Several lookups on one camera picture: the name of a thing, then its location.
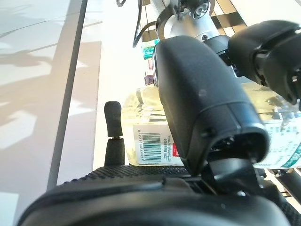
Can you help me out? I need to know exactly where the clear yellow tea bottle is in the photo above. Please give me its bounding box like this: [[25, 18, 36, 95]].
[[122, 40, 301, 169]]

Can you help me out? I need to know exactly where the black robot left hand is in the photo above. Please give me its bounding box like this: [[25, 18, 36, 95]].
[[204, 20, 301, 105]]

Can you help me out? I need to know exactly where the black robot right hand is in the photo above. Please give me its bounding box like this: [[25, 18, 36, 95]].
[[16, 35, 301, 226]]

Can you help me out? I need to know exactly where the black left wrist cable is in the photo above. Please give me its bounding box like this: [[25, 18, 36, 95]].
[[132, 0, 163, 48]]

